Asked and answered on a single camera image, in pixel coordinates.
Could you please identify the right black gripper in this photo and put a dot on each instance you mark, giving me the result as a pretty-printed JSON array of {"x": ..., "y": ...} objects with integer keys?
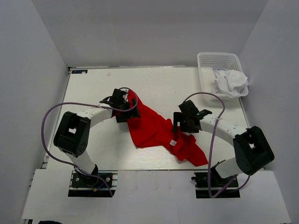
[{"x": 179, "y": 117}]

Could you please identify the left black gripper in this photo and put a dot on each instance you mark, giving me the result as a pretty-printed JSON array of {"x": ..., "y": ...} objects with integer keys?
[{"x": 131, "y": 114}]

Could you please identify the red t shirt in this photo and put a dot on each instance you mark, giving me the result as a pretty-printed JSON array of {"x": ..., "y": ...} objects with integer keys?
[{"x": 150, "y": 129}]

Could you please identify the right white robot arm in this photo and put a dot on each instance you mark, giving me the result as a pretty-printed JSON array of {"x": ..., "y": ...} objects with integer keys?
[{"x": 251, "y": 148}]

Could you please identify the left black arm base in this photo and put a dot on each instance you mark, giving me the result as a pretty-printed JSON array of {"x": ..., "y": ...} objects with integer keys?
[{"x": 83, "y": 186}]

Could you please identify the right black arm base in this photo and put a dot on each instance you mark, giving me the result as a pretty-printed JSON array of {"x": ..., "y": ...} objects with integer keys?
[{"x": 201, "y": 186}]

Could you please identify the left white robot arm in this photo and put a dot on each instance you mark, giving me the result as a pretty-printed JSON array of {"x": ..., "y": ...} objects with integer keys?
[{"x": 73, "y": 131}]

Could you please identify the white plastic basket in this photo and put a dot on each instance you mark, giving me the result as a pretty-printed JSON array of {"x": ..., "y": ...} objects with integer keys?
[{"x": 210, "y": 61}]

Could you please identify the white t shirt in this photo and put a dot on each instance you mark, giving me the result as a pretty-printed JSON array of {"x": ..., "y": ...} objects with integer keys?
[{"x": 230, "y": 84}]

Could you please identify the blue table label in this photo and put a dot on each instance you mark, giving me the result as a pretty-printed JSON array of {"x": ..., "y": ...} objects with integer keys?
[{"x": 79, "y": 71}]

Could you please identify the dark blue object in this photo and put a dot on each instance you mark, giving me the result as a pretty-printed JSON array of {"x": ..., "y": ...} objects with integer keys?
[{"x": 49, "y": 222}]

